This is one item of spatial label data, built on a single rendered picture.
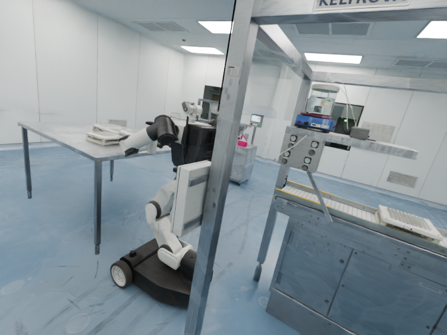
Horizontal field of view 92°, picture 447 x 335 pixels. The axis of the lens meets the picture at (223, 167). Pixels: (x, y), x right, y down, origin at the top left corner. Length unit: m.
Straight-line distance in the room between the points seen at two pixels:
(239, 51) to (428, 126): 6.30
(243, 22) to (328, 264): 1.38
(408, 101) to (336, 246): 5.54
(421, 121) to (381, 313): 5.55
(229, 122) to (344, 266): 1.17
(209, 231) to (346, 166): 6.00
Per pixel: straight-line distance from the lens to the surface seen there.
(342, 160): 6.66
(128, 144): 1.38
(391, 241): 1.46
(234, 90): 0.75
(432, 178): 7.02
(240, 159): 4.12
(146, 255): 1.97
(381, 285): 1.64
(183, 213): 0.78
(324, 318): 1.83
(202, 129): 1.26
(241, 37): 0.78
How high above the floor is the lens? 1.43
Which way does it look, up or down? 16 degrees down
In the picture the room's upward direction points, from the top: 10 degrees clockwise
